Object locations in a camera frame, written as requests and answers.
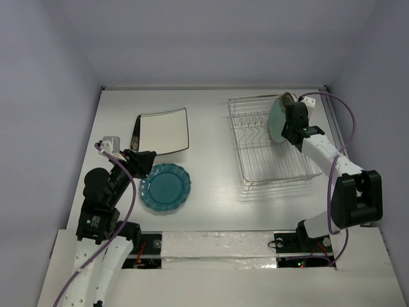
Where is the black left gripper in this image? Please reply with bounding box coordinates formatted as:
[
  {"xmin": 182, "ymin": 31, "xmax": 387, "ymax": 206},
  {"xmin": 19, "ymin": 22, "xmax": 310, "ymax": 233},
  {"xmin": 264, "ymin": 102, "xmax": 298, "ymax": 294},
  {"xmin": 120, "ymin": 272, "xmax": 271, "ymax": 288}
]
[{"xmin": 108, "ymin": 147, "xmax": 156, "ymax": 203}]

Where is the pale green flower plate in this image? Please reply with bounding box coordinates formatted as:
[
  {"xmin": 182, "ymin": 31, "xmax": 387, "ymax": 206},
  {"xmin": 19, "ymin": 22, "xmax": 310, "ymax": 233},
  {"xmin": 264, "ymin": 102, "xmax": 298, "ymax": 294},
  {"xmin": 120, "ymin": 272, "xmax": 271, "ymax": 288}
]
[{"xmin": 268, "ymin": 95, "xmax": 286, "ymax": 143}]

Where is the black floral rectangular plate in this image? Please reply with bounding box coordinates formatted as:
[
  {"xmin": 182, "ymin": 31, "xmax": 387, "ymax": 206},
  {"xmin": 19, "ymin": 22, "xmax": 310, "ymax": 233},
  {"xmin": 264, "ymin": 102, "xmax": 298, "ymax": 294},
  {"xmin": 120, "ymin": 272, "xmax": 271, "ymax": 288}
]
[{"xmin": 130, "ymin": 115, "xmax": 141, "ymax": 152}]

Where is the white petal pattern bowl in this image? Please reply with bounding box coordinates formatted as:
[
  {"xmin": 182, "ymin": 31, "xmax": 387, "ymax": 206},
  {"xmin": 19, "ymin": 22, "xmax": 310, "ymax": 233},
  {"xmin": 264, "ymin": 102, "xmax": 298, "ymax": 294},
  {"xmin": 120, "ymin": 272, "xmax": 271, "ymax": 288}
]
[{"xmin": 281, "ymin": 92, "xmax": 298, "ymax": 104}]

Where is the cream square plate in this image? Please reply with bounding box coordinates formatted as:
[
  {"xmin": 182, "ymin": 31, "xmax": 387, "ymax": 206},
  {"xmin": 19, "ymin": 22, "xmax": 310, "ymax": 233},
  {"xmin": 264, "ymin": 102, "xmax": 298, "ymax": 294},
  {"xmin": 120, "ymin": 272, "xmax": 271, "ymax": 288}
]
[{"xmin": 139, "ymin": 107, "xmax": 190, "ymax": 155}]

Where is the teal scalloped round plate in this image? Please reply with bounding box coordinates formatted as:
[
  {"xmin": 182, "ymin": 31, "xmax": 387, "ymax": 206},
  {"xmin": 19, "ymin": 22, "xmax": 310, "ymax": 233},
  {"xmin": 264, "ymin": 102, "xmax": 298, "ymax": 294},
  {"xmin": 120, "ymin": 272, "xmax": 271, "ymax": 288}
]
[{"xmin": 139, "ymin": 163, "xmax": 191, "ymax": 212}]

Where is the metal wire dish rack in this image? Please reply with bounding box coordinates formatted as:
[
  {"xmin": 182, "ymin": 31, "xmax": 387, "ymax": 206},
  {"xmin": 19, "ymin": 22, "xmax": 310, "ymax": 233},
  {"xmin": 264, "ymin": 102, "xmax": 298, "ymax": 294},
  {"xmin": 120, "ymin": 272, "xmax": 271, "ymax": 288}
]
[{"xmin": 228, "ymin": 94, "xmax": 322, "ymax": 189}]

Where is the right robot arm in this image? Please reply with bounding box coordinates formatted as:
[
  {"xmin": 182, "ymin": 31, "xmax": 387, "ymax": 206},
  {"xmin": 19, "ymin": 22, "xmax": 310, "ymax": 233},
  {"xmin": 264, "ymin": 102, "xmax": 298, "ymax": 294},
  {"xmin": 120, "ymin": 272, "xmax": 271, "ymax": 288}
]
[{"xmin": 281, "ymin": 102, "xmax": 383, "ymax": 252}]

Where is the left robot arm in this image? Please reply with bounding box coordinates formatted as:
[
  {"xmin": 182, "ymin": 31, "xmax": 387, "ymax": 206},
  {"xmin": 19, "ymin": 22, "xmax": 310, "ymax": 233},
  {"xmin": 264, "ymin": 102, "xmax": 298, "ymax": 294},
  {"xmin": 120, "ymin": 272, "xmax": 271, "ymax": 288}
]
[{"xmin": 54, "ymin": 143, "xmax": 157, "ymax": 306}]

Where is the silver foil tape strip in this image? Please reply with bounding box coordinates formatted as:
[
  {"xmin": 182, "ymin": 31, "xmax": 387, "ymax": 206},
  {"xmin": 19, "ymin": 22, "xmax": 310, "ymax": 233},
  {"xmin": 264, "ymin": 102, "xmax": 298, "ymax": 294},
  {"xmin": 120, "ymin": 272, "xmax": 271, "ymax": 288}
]
[{"xmin": 160, "ymin": 231, "xmax": 277, "ymax": 270}]

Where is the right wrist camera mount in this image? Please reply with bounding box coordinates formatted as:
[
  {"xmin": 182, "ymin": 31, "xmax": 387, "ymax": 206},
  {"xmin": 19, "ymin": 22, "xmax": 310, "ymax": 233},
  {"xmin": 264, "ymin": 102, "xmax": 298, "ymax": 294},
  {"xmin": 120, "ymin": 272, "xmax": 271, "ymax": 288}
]
[{"xmin": 300, "ymin": 96, "xmax": 316, "ymax": 109}]

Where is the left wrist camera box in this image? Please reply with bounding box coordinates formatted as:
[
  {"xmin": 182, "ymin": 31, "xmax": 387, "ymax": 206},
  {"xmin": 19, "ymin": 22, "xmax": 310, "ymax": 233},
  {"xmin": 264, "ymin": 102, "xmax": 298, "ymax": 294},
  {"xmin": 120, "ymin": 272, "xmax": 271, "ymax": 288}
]
[{"xmin": 97, "ymin": 136, "xmax": 121, "ymax": 155}]

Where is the metal side rail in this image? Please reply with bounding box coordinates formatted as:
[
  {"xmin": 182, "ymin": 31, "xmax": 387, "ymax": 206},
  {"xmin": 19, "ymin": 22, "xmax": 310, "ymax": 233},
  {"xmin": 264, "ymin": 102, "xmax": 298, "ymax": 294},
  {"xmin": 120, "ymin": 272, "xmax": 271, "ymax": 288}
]
[{"xmin": 319, "ymin": 90, "xmax": 344, "ymax": 149}]

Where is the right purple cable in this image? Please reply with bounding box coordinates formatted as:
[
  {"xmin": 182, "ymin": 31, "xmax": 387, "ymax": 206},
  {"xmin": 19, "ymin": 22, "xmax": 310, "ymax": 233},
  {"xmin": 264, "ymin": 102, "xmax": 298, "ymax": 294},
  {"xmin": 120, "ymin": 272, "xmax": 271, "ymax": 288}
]
[{"xmin": 298, "ymin": 92, "xmax": 357, "ymax": 268}]

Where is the purple cable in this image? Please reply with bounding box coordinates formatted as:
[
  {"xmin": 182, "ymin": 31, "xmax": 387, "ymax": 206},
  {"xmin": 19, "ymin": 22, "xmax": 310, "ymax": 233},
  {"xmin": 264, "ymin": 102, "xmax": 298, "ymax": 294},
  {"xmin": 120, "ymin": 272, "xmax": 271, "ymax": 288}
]
[
  {"xmin": 45, "ymin": 143, "xmax": 137, "ymax": 307},
  {"xmin": 298, "ymin": 92, "xmax": 357, "ymax": 268}
]

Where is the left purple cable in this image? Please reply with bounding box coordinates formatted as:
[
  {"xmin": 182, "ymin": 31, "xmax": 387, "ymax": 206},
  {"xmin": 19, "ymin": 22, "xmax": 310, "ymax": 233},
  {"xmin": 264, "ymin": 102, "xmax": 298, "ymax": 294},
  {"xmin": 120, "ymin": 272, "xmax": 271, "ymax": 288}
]
[{"xmin": 45, "ymin": 143, "xmax": 137, "ymax": 307}]

